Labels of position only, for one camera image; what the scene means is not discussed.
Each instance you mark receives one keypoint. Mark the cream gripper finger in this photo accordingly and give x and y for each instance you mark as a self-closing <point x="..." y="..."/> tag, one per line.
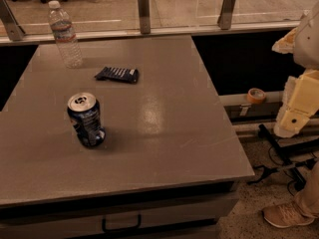
<point x="286" y="44"/>
<point x="300" y="101"/>

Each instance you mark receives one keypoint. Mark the blue pepsi can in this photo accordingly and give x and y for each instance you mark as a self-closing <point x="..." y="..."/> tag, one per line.
<point x="84" y="112"/>

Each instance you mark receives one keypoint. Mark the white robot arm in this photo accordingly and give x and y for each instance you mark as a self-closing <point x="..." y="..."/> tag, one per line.
<point x="306" y="48"/>

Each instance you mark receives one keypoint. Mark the roll of orange tape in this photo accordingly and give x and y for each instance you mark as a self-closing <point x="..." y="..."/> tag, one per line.
<point x="256" y="96"/>

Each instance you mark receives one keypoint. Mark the beige trouser leg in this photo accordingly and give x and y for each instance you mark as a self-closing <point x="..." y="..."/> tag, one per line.
<point x="307" y="199"/>

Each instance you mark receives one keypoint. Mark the dark blue snack packet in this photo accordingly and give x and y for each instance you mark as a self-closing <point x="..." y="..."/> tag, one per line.
<point x="123" y="75"/>

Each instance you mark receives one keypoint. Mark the grey cabinet drawer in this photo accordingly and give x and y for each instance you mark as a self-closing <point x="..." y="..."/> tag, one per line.
<point x="184" y="218"/>

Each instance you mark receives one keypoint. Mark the clear plastic water bottle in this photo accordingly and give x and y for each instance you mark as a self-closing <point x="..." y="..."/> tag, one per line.
<point x="64" y="35"/>

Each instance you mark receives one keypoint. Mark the black metal stand frame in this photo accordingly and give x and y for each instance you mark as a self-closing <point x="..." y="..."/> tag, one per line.
<point x="285" y="153"/>

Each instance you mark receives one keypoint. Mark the right metal glass bracket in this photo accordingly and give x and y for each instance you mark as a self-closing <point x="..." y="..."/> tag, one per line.
<point x="225" y="17"/>

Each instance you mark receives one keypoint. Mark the metal glass bracket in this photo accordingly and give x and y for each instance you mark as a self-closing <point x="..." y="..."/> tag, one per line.
<point x="13" y="30"/>
<point x="225" y="17"/>
<point x="144" y="16"/>

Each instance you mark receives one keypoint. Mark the middle metal glass bracket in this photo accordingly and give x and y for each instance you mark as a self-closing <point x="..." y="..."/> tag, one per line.
<point x="144" y="16"/>

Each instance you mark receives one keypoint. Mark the black drawer handle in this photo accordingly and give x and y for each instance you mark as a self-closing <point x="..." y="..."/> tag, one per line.
<point x="121" y="223"/>

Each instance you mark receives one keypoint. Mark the left metal glass bracket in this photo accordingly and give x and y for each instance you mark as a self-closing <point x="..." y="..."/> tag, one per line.
<point x="13" y="30"/>

